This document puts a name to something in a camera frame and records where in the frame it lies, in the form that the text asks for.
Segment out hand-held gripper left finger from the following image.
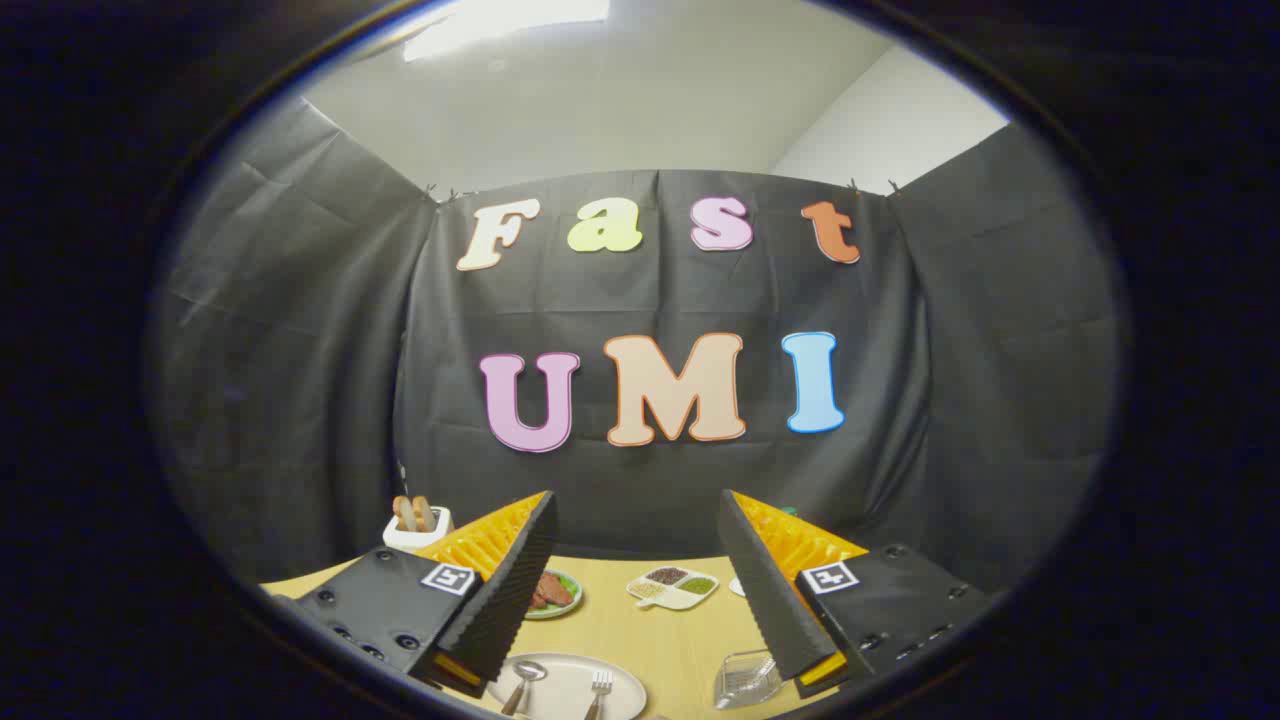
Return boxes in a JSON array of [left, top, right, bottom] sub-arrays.
[[270, 490, 561, 699]]

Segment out clear plastic container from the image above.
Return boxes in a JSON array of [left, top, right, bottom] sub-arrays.
[[714, 650, 783, 711]]

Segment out metal spoon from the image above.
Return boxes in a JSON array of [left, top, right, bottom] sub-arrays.
[[501, 660, 548, 716]]

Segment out green plate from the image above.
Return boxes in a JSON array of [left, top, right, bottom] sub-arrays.
[[523, 568, 584, 621]]

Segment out large white plate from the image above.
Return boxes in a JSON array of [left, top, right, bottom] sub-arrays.
[[487, 653, 648, 720]]

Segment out white toaster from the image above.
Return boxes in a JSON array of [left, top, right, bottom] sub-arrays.
[[383, 507, 454, 553]]

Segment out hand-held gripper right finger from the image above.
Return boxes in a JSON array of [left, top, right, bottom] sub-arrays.
[[717, 490, 991, 699]]

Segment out black backdrop cloth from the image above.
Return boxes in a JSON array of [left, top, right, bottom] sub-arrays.
[[150, 95, 1121, 601]]

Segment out white divided dish with grains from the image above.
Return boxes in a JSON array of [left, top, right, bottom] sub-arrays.
[[627, 565, 720, 611]]

